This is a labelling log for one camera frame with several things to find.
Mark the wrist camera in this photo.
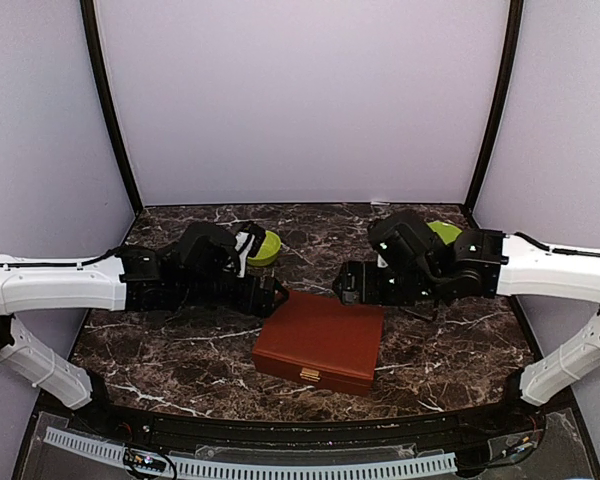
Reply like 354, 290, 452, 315
226, 222, 266, 278
367, 211, 446, 272

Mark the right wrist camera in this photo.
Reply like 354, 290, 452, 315
367, 211, 446, 272

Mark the white slotted cable duct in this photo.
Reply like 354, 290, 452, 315
42, 427, 458, 479

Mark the right black frame post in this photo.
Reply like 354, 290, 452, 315
463, 0, 524, 217

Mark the small circuit board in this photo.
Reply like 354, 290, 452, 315
122, 449, 167, 472

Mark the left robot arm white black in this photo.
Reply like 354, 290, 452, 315
0, 222, 289, 436

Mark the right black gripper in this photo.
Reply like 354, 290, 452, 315
333, 259, 444, 306

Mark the green bowl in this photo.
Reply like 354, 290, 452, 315
247, 230, 282, 267

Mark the red jewelry box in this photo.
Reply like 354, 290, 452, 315
252, 291, 384, 396

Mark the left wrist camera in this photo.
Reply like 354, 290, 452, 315
226, 222, 266, 278

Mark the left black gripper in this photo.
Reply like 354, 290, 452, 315
179, 271, 289, 319

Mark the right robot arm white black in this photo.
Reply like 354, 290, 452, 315
332, 211, 600, 434

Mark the green plate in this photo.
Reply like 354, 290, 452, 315
427, 221, 462, 245

